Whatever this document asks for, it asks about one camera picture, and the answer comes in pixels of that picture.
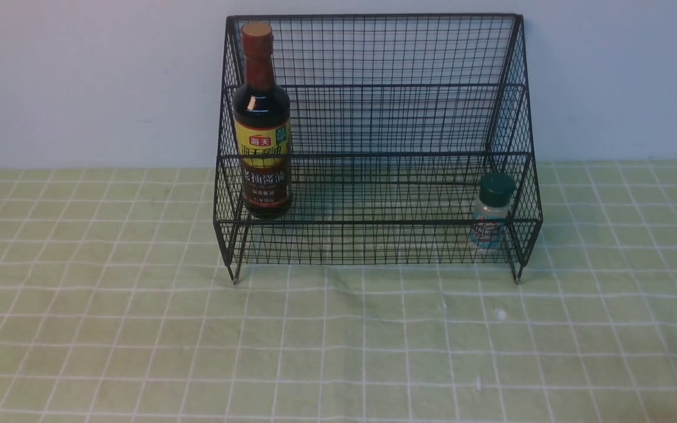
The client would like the dark soy sauce bottle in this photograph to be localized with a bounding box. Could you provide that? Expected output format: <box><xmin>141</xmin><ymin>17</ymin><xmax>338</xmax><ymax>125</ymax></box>
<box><xmin>233</xmin><ymin>22</ymin><xmax>292</xmax><ymax>220</ymax></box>

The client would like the small green-capped seasoning bottle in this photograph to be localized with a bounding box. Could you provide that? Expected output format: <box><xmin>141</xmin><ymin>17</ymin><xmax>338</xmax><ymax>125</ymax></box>
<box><xmin>468</xmin><ymin>172</ymin><xmax>517</xmax><ymax>253</ymax></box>

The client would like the green checkered tablecloth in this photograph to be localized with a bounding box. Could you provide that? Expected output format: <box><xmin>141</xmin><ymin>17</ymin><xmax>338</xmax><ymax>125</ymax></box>
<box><xmin>0</xmin><ymin>161</ymin><xmax>677</xmax><ymax>422</ymax></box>

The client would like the black wire mesh shelf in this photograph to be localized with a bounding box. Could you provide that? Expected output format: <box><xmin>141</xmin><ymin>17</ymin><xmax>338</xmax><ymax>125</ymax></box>
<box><xmin>213</xmin><ymin>12</ymin><xmax>544</xmax><ymax>283</ymax></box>

